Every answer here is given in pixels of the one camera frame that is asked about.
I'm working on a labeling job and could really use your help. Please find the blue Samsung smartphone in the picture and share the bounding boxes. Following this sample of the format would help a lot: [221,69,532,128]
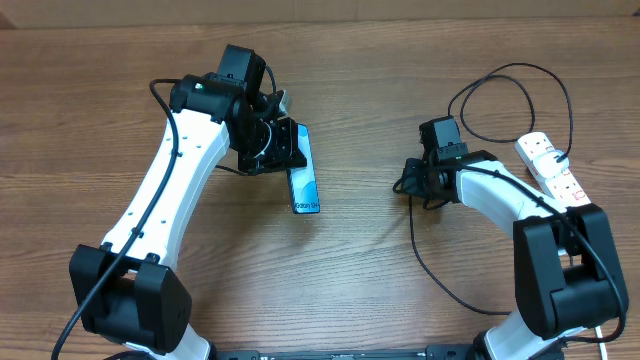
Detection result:
[287,124,320,215]

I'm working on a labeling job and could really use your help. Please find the black charging cable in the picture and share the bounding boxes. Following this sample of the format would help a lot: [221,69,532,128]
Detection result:
[392,62,575,317]

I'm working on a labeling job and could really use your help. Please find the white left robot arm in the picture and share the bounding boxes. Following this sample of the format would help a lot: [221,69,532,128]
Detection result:
[69,45,320,359]

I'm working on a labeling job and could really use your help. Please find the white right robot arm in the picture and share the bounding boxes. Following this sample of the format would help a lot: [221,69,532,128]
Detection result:
[393,116,629,360]

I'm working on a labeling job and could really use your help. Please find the white charger plug adapter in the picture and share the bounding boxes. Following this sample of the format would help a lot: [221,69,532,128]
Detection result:
[532,150,569,181]

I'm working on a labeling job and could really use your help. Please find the white power strip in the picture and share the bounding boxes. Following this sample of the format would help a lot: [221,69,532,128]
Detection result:
[514,132,591,207]

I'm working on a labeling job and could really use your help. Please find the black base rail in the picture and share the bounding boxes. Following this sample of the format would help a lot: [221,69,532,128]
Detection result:
[216,344,473,360]

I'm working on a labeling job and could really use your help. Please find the white power strip cord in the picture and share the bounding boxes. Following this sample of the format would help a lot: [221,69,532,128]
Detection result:
[593,325,609,360]

